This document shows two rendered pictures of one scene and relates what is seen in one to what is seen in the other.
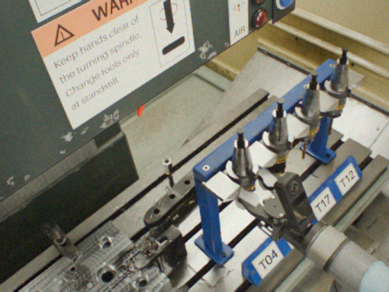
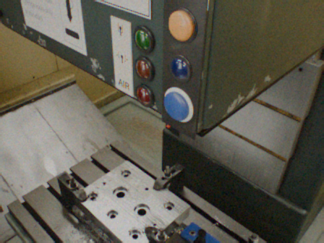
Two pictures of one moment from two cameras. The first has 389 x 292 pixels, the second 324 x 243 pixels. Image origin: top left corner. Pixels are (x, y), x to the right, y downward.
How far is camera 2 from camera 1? 58 cm
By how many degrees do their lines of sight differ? 58
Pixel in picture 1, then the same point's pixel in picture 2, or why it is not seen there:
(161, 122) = not seen: outside the picture
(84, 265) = (149, 195)
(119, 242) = (168, 215)
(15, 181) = (9, 23)
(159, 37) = (63, 16)
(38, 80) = not seen: outside the picture
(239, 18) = (123, 70)
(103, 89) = (37, 17)
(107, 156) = (278, 208)
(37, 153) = (14, 19)
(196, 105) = not seen: outside the picture
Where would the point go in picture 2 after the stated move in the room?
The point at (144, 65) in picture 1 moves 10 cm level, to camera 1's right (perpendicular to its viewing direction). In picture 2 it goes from (56, 27) to (47, 61)
